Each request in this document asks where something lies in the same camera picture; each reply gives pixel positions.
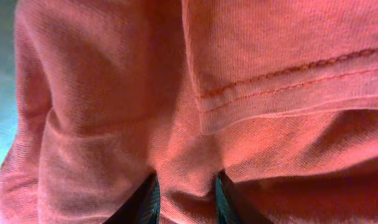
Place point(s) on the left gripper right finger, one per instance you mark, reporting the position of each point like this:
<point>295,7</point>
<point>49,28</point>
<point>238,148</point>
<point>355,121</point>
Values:
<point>232,206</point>

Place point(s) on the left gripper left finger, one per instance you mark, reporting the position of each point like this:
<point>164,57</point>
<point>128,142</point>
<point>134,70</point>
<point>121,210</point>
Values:
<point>143,207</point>

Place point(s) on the orange printed t-shirt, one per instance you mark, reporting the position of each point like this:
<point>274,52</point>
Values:
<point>281,95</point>

